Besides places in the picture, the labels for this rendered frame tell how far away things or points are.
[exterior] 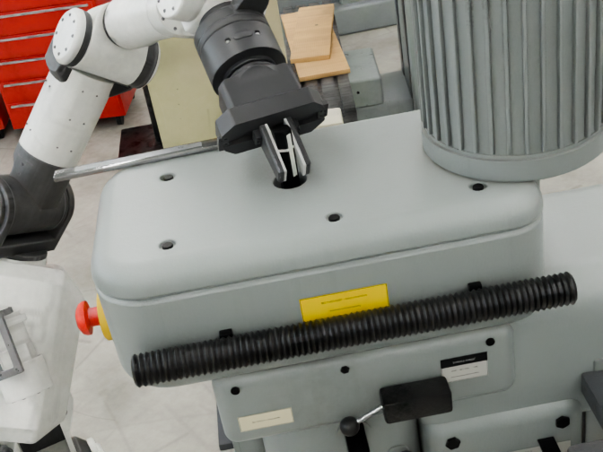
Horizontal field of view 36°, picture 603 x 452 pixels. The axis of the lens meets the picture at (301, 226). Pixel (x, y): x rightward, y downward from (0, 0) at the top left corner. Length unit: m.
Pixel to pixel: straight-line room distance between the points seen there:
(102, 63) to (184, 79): 1.52
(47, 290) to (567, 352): 0.74
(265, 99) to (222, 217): 0.14
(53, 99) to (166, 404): 2.43
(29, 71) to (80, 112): 4.53
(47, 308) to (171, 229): 0.48
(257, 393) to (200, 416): 2.56
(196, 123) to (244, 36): 1.85
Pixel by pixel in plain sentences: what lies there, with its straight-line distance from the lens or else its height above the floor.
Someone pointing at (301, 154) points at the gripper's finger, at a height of 1.93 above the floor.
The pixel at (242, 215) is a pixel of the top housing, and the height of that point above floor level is 1.89.
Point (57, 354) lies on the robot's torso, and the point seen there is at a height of 1.55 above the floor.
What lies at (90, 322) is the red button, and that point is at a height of 1.76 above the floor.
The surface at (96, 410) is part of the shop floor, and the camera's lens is 3.76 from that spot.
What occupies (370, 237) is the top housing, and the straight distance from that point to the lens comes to 0.92.
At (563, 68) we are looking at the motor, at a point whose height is 2.01.
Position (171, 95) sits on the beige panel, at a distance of 2.84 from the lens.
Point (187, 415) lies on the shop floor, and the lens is 3.60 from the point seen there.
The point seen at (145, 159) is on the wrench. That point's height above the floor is 1.90.
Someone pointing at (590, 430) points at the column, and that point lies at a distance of 1.46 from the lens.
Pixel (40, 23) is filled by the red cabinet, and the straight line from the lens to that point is 5.75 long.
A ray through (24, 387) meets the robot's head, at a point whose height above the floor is 1.60.
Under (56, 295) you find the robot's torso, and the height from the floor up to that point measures 1.63.
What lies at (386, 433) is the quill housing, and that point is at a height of 1.59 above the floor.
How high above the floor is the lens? 2.38
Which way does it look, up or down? 32 degrees down
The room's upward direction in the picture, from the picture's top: 10 degrees counter-clockwise
